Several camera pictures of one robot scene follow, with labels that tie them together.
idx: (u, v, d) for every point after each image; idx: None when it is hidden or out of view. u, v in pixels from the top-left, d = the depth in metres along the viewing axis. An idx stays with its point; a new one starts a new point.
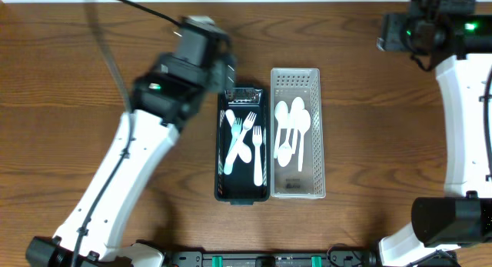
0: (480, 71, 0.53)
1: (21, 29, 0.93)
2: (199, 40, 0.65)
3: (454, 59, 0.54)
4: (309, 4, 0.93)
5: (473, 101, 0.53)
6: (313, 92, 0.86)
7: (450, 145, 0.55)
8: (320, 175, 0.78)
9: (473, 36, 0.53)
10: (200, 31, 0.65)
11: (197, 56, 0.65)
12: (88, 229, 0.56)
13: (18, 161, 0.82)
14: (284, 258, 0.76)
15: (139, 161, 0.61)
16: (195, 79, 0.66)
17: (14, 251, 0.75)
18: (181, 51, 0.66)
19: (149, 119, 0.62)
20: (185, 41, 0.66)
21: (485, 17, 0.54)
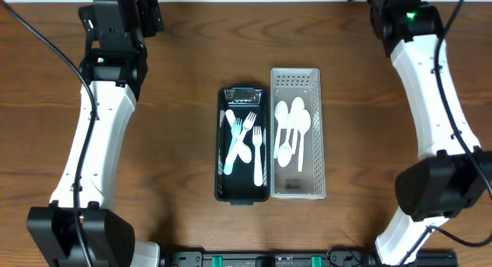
0: (425, 51, 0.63)
1: (22, 29, 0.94)
2: (115, 8, 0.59)
3: (403, 43, 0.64)
4: (307, 5, 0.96)
5: (427, 75, 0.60)
6: (313, 92, 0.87)
7: (417, 119, 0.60)
8: (320, 175, 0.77)
9: (415, 25, 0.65)
10: None
11: (121, 25, 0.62)
12: (81, 186, 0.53)
13: (18, 161, 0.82)
14: (284, 258, 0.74)
15: (109, 119, 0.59)
16: (131, 45, 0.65)
17: (14, 251, 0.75)
18: (102, 24, 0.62)
19: (105, 85, 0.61)
20: (104, 16, 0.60)
21: (423, 8, 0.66)
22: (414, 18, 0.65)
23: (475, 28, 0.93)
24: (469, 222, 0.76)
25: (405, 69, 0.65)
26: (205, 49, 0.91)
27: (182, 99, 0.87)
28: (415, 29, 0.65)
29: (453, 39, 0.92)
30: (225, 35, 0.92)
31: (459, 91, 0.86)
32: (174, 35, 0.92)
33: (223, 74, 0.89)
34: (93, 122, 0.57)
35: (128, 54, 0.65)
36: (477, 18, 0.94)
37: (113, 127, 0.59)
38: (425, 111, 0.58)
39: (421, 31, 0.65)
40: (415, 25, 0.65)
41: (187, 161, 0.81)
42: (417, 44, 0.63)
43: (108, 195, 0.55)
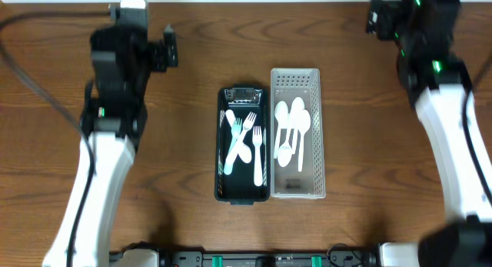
0: (452, 104, 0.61)
1: (21, 29, 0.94)
2: (111, 62, 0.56)
3: (429, 93, 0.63)
4: (308, 5, 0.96)
5: (455, 129, 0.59)
6: (313, 93, 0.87)
7: (444, 173, 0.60)
8: (320, 175, 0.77)
9: (442, 75, 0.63)
10: (107, 52, 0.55)
11: (118, 78, 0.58)
12: (76, 248, 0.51)
13: (18, 161, 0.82)
14: (284, 258, 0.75)
15: (107, 176, 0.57)
16: (130, 96, 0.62)
17: (15, 251, 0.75)
18: (101, 76, 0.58)
19: (108, 139, 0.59)
20: (101, 69, 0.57)
21: (454, 63, 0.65)
22: (440, 70, 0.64)
23: (476, 27, 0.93)
24: None
25: (430, 121, 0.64)
26: (206, 50, 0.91)
27: (183, 99, 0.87)
28: (443, 81, 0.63)
29: (453, 38, 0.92)
30: (225, 35, 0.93)
31: None
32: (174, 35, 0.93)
33: (223, 75, 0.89)
34: (91, 179, 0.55)
35: (127, 105, 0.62)
36: (478, 18, 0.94)
37: (109, 185, 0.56)
38: (454, 168, 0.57)
39: (449, 82, 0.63)
40: (441, 76, 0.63)
41: (187, 161, 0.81)
42: (443, 95, 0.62)
43: (104, 255, 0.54)
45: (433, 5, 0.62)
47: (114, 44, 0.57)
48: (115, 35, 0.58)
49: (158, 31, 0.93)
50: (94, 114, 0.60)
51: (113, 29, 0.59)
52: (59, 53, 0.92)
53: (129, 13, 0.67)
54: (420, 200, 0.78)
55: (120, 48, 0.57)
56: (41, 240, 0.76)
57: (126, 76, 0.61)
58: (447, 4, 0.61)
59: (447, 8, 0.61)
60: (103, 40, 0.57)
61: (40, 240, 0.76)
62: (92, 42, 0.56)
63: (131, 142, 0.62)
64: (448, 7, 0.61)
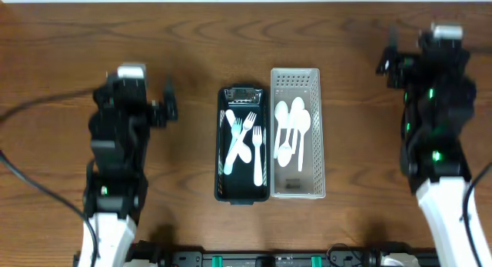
0: (450, 195, 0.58)
1: (21, 29, 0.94)
2: (111, 148, 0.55)
3: (429, 184, 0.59)
4: (308, 5, 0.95)
5: (454, 223, 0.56)
6: (313, 92, 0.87)
7: (441, 262, 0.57)
8: (320, 175, 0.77)
9: (441, 168, 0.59)
10: (105, 141, 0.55)
11: (119, 158, 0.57)
12: None
13: (18, 161, 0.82)
14: (284, 258, 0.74)
15: (109, 261, 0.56)
16: (131, 171, 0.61)
17: (15, 251, 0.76)
18: (101, 159, 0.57)
19: (111, 221, 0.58)
20: (100, 155, 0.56)
21: (456, 155, 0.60)
22: (439, 160, 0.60)
23: (476, 26, 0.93)
24: None
25: (429, 211, 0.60)
26: (205, 49, 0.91)
27: (182, 99, 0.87)
28: (441, 173, 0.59)
29: None
30: (225, 35, 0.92)
31: None
32: (174, 36, 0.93)
33: (223, 75, 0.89)
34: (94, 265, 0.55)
35: (129, 183, 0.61)
36: (478, 18, 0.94)
37: (114, 265, 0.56)
38: None
39: (447, 175, 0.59)
40: (440, 167, 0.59)
41: (187, 161, 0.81)
42: (442, 187, 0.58)
43: None
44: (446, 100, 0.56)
45: (444, 99, 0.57)
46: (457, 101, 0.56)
47: (113, 128, 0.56)
48: (114, 116, 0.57)
49: (158, 31, 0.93)
50: (97, 191, 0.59)
51: (111, 110, 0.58)
52: (59, 54, 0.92)
53: (128, 84, 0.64)
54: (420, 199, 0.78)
55: (119, 131, 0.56)
56: (41, 240, 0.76)
57: (127, 155, 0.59)
58: (459, 106, 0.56)
59: (459, 114, 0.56)
60: (101, 125, 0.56)
61: (39, 240, 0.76)
62: (91, 130, 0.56)
63: (134, 219, 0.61)
64: (460, 111, 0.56)
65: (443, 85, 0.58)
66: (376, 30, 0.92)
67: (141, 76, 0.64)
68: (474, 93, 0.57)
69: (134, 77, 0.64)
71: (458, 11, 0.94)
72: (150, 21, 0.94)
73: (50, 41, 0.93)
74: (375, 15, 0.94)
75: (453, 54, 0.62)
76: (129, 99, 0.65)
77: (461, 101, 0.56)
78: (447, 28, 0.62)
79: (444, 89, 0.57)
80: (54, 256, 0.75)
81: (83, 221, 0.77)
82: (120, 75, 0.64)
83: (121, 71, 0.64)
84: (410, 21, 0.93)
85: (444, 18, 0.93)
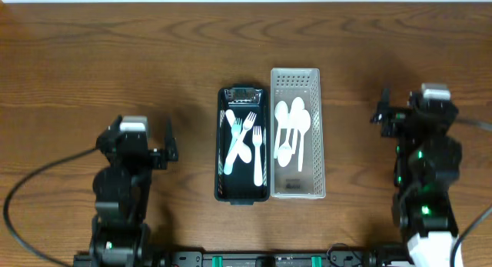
0: (441, 248, 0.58)
1: (21, 29, 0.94)
2: (115, 208, 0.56)
3: (417, 236, 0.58)
4: (308, 5, 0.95)
5: None
6: (313, 92, 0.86)
7: None
8: (320, 175, 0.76)
9: (431, 221, 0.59)
10: (110, 200, 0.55)
11: (122, 216, 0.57)
12: None
13: (18, 161, 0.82)
14: (284, 258, 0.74)
15: None
16: (134, 226, 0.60)
17: (14, 251, 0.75)
18: (106, 215, 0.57)
19: None
20: (104, 215, 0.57)
21: (444, 208, 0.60)
22: (428, 214, 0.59)
23: (475, 27, 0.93)
24: (466, 222, 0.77)
25: (420, 261, 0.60)
26: (205, 49, 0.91)
27: (182, 99, 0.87)
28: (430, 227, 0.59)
29: (453, 38, 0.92)
30: (225, 35, 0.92)
31: (457, 91, 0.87)
32: (174, 35, 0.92)
33: (223, 74, 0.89)
34: None
35: (133, 235, 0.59)
36: (478, 18, 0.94)
37: None
38: None
39: (436, 228, 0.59)
40: (429, 221, 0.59)
41: (187, 161, 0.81)
42: (432, 241, 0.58)
43: None
44: (433, 163, 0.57)
45: (432, 162, 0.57)
46: (443, 163, 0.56)
47: (118, 188, 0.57)
48: (119, 175, 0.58)
49: (158, 31, 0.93)
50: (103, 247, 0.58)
51: (116, 168, 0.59)
52: (59, 54, 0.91)
53: (131, 137, 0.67)
54: None
55: (125, 189, 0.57)
56: (41, 240, 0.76)
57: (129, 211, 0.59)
58: (446, 168, 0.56)
59: (446, 175, 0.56)
60: (107, 185, 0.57)
61: (39, 240, 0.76)
62: (97, 190, 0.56)
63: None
64: (447, 173, 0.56)
65: (432, 146, 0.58)
66: (376, 30, 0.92)
67: (143, 128, 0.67)
68: (460, 153, 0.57)
69: (137, 131, 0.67)
71: (458, 11, 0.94)
72: (150, 21, 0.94)
73: (50, 41, 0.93)
74: (375, 15, 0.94)
75: (441, 112, 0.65)
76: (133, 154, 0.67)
77: (448, 164, 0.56)
78: (437, 91, 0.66)
79: (433, 151, 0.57)
80: (54, 256, 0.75)
81: (83, 222, 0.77)
82: (122, 128, 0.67)
83: (124, 125, 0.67)
84: (409, 21, 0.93)
85: (444, 18, 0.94)
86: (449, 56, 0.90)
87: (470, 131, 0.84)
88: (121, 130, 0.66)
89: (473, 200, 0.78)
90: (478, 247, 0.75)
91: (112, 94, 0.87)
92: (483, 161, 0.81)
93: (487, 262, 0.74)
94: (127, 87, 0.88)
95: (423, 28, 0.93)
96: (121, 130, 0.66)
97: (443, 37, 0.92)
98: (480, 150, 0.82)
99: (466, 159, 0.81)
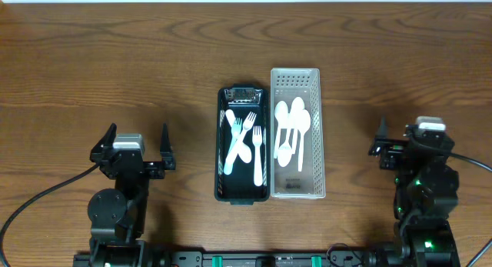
0: None
1: (21, 29, 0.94)
2: (110, 234, 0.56)
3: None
4: (308, 5, 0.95)
5: None
6: (313, 92, 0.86)
7: None
8: (320, 175, 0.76)
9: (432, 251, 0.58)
10: (105, 226, 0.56)
11: (118, 238, 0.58)
12: None
13: (18, 161, 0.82)
14: (284, 258, 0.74)
15: None
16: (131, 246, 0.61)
17: (14, 251, 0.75)
18: (101, 238, 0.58)
19: None
20: (101, 238, 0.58)
21: (443, 235, 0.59)
22: (430, 246, 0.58)
23: (474, 27, 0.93)
24: (466, 221, 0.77)
25: None
26: (205, 49, 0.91)
27: (182, 99, 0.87)
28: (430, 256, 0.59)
29: (453, 38, 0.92)
30: (225, 35, 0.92)
31: (457, 91, 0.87)
32: (174, 36, 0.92)
33: (223, 74, 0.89)
34: None
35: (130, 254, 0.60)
36: (477, 18, 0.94)
37: None
38: None
39: (438, 260, 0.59)
40: (432, 253, 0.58)
41: (187, 161, 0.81)
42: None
43: None
44: (432, 189, 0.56)
45: (429, 188, 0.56)
46: (441, 190, 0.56)
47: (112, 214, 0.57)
48: (113, 200, 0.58)
49: (158, 31, 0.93)
50: None
51: (109, 193, 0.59)
52: (59, 54, 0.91)
53: (124, 155, 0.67)
54: None
55: (120, 215, 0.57)
56: (41, 240, 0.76)
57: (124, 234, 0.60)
58: (444, 195, 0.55)
59: (444, 202, 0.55)
60: (101, 211, 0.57)
61: (39, 240, 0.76)
62: (91, 216, 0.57)
63: None
64: (445, 201, 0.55)
65: (429, 172, 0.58)
66: (376, 30, 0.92)
67: (136, 148, 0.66)
68: (456, 180, 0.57)
69: (130, 149, 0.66)
71: (458, 11, 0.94)
72: (150, 21, 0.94)
73: (50, 41, 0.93)
74: (375, 15, 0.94)
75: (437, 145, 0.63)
76: (129, 168, 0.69)
77: (445, 190, 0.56)
78: (432, 123, 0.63)
79: (430, 178, 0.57)
80: (54, 256, 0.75)
81: (83, 221, 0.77)
82: (115, 146, 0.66)
83: (117, 143, 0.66)
84: (409, 21, 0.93)
85: (443, 18, 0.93)
86: (449, 56, 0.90)
87: (470, 131, 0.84)
88: (114, 148, 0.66)
89: (473, 200, 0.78)
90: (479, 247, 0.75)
91: (112, 94, 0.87)
92: (483, 161, 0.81)
93: (487, 261, 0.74)
94: (127, 87, 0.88)
95: (423, 28, 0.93)
96: (113, 148, 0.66)
97: (443, 37, 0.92)
98: (480, 150, 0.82)
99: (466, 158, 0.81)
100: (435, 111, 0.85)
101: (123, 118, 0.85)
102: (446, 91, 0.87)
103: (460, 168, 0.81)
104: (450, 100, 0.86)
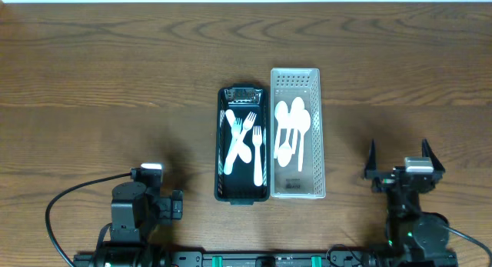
0: None
1: (21, 29, 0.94)
2: (128, 209, 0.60)
3: None
4: (308, 5, 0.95)
5: None
6: (313, 92, 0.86)
7: None
8: (320, 175, 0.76)
9: None
10: (124, 201, 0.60)
11: (131, 221, 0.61)
12: None
13: (18, 161, 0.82)
14: (284, 258, 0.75)
15: None
16: (140, 238, 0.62)
17: (14, 251, 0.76)
18: (117, 221, 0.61)
19: None
20: (117, 216, 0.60)
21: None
22: None
23: (475, 27, 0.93)
24: (466, 222, 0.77)
25: None
26: (206, 50, 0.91)
27: (182, 99, 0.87)
28: None
29: (453, 38, 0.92)
30: (225, 35, 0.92)
31: (457, 91, 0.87)
32: (174, 36, 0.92)
33: (223, 74, 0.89)
34: None
35: (134, 249, 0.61)
36: (478, 18, 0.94)
37: None
38: None
39: None
40: None
41: (187, 161, 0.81)
42: None
43: None
44: (423, 245, 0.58)
45: (420, 245, 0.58)
46: (432, 245, 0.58)
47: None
48: (134, 183, 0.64)
49: (158, 32, 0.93)
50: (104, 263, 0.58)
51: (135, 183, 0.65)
52: (59, 54, 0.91)
53: (149, 176, 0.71)
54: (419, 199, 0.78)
55: (140, 194, 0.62)
56: (41, 240, 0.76)
57: (139, 219, 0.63)
58: (436, 251, 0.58)
59: (434, 254, 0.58)
60: (122, 189, 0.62)
61: (39, 240, 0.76)
62: (114, 193, 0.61)
63: None
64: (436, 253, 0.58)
65: (421, 227, 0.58)
66: (377, 31, 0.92)
67: (160, 168, 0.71)
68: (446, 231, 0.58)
69: (154, 171, 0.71)
71: (458, 11, 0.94)
72: (150, 21, 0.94)
73: (50, 41, 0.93)
74: (376, 15, 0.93)
75: (425, 184, 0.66)
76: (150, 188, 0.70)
77: (435, 243, 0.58)
78: (420, 166, 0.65)
79: (422, 234, 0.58)
80: (54, 256, 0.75)
81: (83, 221, 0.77)
82: (144, 170, 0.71)
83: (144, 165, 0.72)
84: (409, 21, 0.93)
85: (444, 18, 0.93)
86: (449, 57, 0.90)
87: (470, 132, 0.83)
88: (142, 171, 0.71)
89: (473, 200, 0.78)
90: (479, 247, 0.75)
91: (112, 94, 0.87)
92: (483, 161, 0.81)
93: (487, 261, 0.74)
94: (127, 87, 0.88)
95: (424, 28, 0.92)
96: (142, 172, 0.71)
97: (443, 38, 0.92)
98: (480, 150, 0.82)
99: (467, 158, 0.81)
100: (434, 111, 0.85)
101: (123, 118, 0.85)
102: (446, 91, 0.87)
103: (460, 168, 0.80)
104: (450, 100, 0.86)
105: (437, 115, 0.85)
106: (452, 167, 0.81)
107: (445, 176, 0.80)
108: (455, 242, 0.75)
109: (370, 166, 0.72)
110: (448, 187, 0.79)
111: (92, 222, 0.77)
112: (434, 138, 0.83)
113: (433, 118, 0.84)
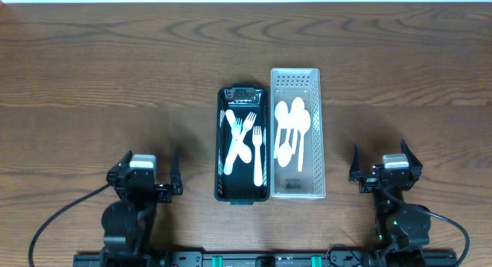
0: None
1: (21, 29, 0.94)
2: (121, 241, 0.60)
3: None
4: (307, 5, 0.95)
5: None
6: (313, 92, 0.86)
7: None
8: (320, 175, 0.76)
9: None
10: (114, 235, 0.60)
11: (129, 249, 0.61)
12: None
13: (18, 161, 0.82)
14: (284, 258, 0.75)
15: None
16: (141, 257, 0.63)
17: (14, 251, 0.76)
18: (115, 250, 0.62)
19: None
20: (114, 248, 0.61)
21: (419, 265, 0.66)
22: None
23: (475, 27, 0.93)
24: (465, 222, 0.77)
25: None
26: (206, 50, 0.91)
27: (182, 99, 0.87)
28: None
29: (453, 38, 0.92)
30: (225, 35, 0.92)
31: (457, 91, 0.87)
32: (174, 36, 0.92)
33: (223, 74, 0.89)
34: None
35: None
36: (478, 18, 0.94)
37: None
38: None
39: None
40: None
41: (187, 161, 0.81)
42: None
43: None
44: (408, 231, 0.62)
45: (406, 231, 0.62)
46: (416, 231, 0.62)
47: (121, 223, 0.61)
48: (123, 211, 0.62)
49: (158, 32, 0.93)
50: None
51: (122, 205, 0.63)
52: (59, 55, 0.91)
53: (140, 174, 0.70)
54: (420, 199, 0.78)
55: (131, 225, 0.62)
56: (41, 240, 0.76)
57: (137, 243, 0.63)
58: (420, 237, 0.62)
59: (419, 240, 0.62)
60: (114, 220, 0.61)
61: (39, 240, 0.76)
62: (104, 226, 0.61)
63: None
64: (420, 239, 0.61)
65: (404, 215, 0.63)
66: (377, 31, 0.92)
67: (152, 166, 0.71)
68: (428, 221, 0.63)
69: (145, 167, 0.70)
71: (458, 11, 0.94)
72: (150, 21, 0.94)
73: (50, 41, 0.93)
74: (376, 15, 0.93)
75: (404, 178, 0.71)
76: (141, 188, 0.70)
77: (419, 230, 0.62)
78: (395, 161, 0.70)
79: (406, 220, 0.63)
80: (54, 256, 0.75)
81: (83, 221, 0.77)
82: (132, 165, 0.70)
83: (133, 163, 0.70)
84: (410, 21, 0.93)
85: (444, 18, 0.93)
86: (449, 57, 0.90)
87: (470, 132, 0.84)
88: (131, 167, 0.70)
89: (473, 200, 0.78)
90: (478, 247, 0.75)
91: (113, 94, 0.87)
92: (483, 161, 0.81)
93: (486, 262, 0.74)
94: (127, 87, 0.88)
95: (423, 28, 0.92)
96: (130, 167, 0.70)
97: (443, 38, 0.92)
98: (480, 150, 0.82)
99: (467, 158, 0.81)
100: (434, 112, 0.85)
101: (123, 118, 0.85)
102: (446, 91, 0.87)
103: (460, 168, 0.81)
104: (450, 100, 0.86)
105: (437, 115, 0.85)
106: (451, 167, 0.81)
107: (445, 177, 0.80)
108: (454, 242, 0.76)
109: (354, 167, 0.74)
110: (448, 188, 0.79)
111: (93, 223, 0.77)
112: (434, 138, 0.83)
113: (433, 118, 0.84)
